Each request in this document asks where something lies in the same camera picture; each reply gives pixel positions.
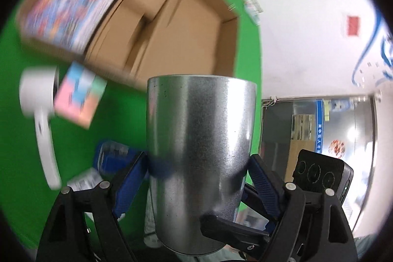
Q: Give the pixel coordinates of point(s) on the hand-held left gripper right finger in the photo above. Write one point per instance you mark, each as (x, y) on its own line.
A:
(264, 185)

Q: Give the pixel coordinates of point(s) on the blue wall stripe decal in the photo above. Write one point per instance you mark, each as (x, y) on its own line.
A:
(373, 44)

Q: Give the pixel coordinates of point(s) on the colourful cartoon game box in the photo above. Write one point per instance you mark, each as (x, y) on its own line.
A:
(76, 1)

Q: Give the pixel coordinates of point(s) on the silver metal cup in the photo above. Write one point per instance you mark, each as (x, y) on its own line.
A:
(199, 157)

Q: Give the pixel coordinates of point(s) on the pastel puzzle cube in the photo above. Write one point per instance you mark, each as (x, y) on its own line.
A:
(79, 96)

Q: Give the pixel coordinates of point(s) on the glass door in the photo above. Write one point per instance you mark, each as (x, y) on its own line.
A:
(307, 127)

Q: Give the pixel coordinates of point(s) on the red wall notice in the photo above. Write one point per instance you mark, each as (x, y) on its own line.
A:
(352, 25)

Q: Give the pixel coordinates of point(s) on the blue stapler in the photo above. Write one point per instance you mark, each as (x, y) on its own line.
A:
(113, 154)

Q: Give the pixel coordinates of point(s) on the white hair dryer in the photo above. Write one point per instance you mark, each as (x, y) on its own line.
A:
(38, 87)

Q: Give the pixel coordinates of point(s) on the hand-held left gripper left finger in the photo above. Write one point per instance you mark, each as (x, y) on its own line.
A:
(132, 177)

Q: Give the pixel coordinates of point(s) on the large cardboard box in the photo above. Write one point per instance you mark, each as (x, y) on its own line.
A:
(190, 22)

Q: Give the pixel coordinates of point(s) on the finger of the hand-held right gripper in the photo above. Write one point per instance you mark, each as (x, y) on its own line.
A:
(233, 231)

